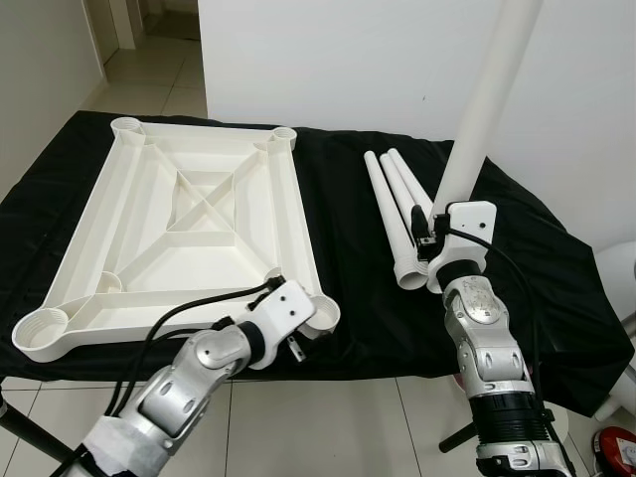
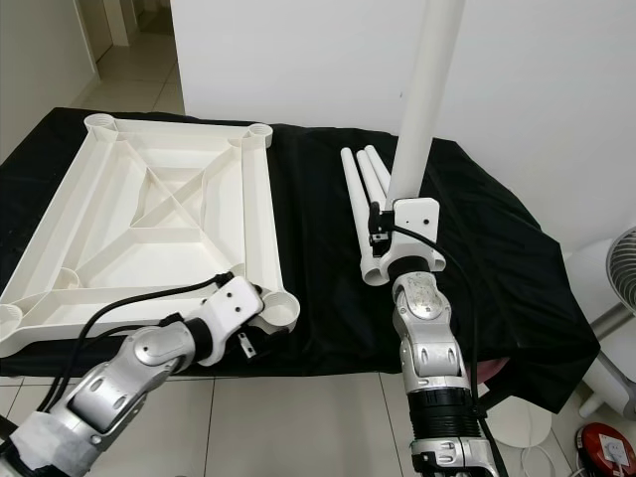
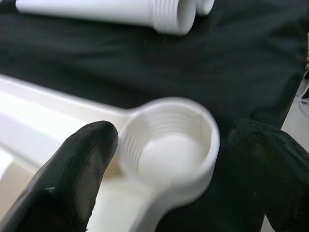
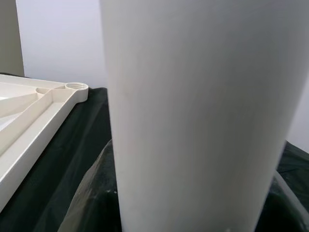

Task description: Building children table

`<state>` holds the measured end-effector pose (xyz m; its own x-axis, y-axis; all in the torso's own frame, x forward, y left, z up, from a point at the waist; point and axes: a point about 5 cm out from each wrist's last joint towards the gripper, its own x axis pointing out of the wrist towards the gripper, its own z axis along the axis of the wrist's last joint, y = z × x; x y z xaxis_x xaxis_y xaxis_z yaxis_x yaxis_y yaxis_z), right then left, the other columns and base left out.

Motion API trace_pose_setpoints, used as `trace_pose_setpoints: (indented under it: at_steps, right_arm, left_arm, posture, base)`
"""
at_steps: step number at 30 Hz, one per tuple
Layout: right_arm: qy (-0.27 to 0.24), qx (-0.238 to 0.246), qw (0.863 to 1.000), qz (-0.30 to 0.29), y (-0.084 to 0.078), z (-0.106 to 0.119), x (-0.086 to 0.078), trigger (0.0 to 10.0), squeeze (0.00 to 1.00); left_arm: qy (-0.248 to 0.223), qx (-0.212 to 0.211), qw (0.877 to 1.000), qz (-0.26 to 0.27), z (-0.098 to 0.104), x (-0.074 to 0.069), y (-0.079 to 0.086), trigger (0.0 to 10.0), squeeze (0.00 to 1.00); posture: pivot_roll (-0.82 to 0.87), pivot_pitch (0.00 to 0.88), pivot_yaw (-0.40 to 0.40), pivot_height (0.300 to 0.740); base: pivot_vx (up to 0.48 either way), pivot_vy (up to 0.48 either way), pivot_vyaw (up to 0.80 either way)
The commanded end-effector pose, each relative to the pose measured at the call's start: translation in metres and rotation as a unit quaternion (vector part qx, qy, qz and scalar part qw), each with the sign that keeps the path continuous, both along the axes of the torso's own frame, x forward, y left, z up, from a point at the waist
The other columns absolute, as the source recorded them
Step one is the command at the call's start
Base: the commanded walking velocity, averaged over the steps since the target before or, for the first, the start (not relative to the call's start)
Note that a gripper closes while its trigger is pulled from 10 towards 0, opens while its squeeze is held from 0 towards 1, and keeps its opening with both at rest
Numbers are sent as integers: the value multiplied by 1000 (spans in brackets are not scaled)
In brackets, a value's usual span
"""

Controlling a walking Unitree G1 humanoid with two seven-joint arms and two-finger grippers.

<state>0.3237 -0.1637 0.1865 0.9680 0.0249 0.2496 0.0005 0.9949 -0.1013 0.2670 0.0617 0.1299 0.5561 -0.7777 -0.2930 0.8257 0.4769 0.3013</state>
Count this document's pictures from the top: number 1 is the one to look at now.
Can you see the white plastic table top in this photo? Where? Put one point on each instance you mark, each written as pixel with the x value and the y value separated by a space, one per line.
pixel 199 199

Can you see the white plastic table leg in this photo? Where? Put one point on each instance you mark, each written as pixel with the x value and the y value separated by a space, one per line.
pixel 412 174
pixel 397 189
pixel 487 109
pixel 390 214

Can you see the black tablecloth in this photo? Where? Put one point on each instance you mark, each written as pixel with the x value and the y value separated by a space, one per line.
pixel 556 298

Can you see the red round floor object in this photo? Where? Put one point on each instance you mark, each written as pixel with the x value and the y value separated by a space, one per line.
pixel 616 450

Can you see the black metal strut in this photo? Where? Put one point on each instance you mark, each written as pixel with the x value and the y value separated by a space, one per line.
pixel 457 437

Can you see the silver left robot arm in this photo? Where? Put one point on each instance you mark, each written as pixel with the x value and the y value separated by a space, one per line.
pixel 189 378

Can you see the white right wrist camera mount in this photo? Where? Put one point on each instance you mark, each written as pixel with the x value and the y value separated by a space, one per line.
pixel 469 221

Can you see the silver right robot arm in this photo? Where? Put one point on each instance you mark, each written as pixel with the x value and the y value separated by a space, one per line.
pixel 487 348

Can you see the white door frame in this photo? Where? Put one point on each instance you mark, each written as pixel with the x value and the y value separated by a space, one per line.
pixel 109 25

